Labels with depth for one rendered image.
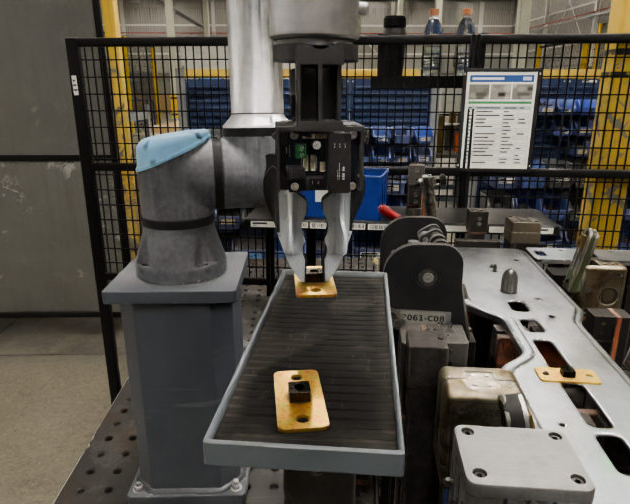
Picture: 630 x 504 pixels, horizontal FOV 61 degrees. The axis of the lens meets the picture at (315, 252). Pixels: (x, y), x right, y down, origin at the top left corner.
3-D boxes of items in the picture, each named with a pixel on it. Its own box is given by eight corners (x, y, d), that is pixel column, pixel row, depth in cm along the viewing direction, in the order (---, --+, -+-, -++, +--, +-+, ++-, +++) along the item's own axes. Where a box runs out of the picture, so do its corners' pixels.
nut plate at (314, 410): (330, 430, 39) (330, 415, 39) (278, 433, 39) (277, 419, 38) (317, 372, 47) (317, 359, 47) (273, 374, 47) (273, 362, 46)
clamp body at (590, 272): (614, 419, 118) (643, 270, 108) (559, 416, 119) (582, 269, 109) (598, 397, 127) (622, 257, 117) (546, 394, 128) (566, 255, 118)
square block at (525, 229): (527, 346, 151) (543, 222, 141) (498, 345, 152) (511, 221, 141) (519, 334, 159) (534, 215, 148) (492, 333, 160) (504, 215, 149)
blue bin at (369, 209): (380, 221, 154) (382, 176, 151) (279, 215, 162) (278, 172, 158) (387, 209, 170) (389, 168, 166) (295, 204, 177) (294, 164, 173)
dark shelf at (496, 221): (560, 236, 150) (561, 225, 149) (244, 228, 158) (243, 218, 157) (536, 218, 171) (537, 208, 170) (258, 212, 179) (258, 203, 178)
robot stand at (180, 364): (127, 506, 93) (100, 292, 82) (157, 433, 113) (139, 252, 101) (245, 504, 94) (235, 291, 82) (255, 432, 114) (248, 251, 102)
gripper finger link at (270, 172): (261, 231, 50) (265, 135, 48) (261, 227, 52) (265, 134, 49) (311, 234, 51) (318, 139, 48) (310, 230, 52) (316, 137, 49)
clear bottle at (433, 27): (442, 77, 168) (446, 7, 162) (421, 77, 169) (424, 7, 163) (439, 77, 174) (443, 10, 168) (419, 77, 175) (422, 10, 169)
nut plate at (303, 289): (337, 297, 49) (337, 284, 49) (296, 298, 49) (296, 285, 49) (329, 268, 57) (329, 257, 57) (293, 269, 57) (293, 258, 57)
